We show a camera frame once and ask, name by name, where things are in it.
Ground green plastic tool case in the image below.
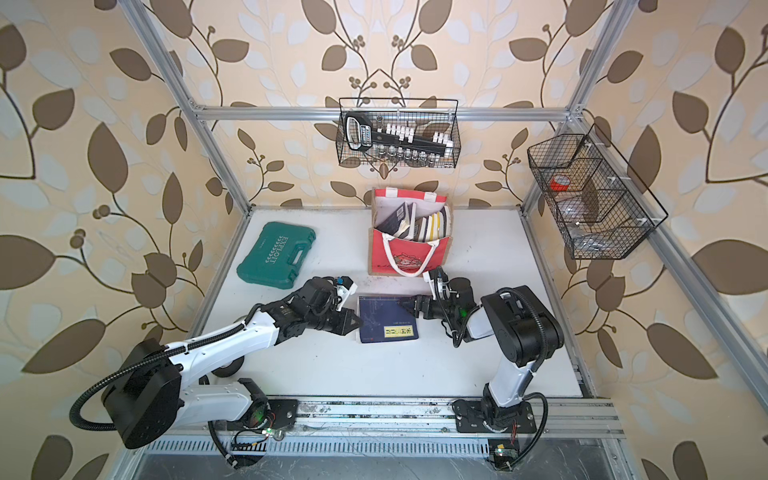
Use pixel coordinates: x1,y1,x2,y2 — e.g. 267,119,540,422
236,221,316,290

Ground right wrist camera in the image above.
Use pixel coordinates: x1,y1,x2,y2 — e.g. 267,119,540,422
423,267,450,300

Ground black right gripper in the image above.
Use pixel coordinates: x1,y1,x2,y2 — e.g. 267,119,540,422
400,295,459,323

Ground dark book large white characters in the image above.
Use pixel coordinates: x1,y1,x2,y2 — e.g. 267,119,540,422
376,203,410,239

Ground navy book yellow label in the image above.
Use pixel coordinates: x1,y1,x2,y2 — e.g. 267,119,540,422
401,203,417,240

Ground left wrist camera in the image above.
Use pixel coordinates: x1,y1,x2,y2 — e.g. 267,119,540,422
334,276,357,311

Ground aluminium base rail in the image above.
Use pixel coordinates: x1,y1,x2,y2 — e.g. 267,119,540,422
145,396,626,458

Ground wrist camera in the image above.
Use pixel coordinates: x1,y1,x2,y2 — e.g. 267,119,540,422
423,267,450,300
334,276,357,311

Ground red and burlap canvas bag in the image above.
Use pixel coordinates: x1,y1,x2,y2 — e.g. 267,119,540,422
369,187,454,278

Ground black tape roll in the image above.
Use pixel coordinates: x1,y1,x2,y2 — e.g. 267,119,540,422
212,357,245,378

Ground black wire basket right wall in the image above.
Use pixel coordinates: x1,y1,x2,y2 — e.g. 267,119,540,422
527,125,668,260

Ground socket wrench set in basket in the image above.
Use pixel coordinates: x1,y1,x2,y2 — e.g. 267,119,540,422
336,111,460,163

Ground yellow cartoon man book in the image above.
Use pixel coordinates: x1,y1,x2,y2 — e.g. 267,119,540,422
416,207,451,242

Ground black wire basket back wall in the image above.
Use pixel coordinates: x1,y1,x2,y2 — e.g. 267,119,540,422
335,96,462,169

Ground black wire basket wall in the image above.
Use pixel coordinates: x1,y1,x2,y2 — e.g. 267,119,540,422
335,96,462,169
527,125,668,260

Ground red tape roll in basket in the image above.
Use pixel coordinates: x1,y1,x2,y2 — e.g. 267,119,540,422
549,174,571,192

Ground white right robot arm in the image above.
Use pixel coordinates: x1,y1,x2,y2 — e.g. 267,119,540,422
399,269,565,435

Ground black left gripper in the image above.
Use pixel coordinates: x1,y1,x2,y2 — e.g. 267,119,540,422
305,304,366,337

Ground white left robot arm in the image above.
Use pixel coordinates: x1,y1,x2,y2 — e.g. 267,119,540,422
69,276,362,449

